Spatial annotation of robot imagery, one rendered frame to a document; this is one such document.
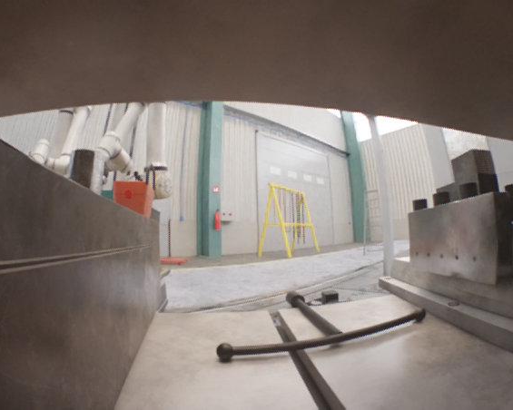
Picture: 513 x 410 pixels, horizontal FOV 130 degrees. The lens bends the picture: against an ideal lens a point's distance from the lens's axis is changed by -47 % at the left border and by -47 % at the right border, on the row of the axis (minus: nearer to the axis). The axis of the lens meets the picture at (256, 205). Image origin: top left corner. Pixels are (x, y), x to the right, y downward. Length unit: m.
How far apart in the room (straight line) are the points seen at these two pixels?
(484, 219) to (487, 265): 0.11
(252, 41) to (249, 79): 0.08
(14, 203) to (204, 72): 0.29
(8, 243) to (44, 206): 0.07
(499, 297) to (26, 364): 0.86
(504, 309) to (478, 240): 0.21
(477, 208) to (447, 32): 0.43
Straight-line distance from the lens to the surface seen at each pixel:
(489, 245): 0.63
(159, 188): 1.30
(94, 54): 0.36
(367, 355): 0.61
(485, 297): 0.77
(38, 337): 0.27
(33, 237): 0.26
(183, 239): 7.48
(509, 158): 3.08
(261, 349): 0.58
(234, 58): 0.33
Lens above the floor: 0.62
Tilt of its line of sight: 8 degrees up
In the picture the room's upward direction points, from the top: 1 degrees counter-clockwise
